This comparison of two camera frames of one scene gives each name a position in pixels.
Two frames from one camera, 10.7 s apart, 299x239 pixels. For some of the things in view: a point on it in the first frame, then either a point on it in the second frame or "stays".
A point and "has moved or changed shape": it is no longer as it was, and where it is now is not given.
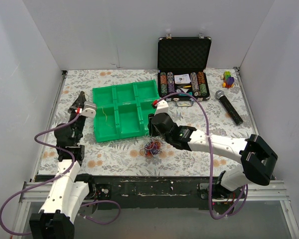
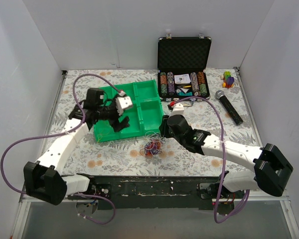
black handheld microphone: [220, 94] stays
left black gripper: [74, 110] → [117, 118]
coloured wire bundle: [152, 147] stays
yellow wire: [104, 114] has moved or changed shape
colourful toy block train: [228, 80] stays
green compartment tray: [123, 110] stays
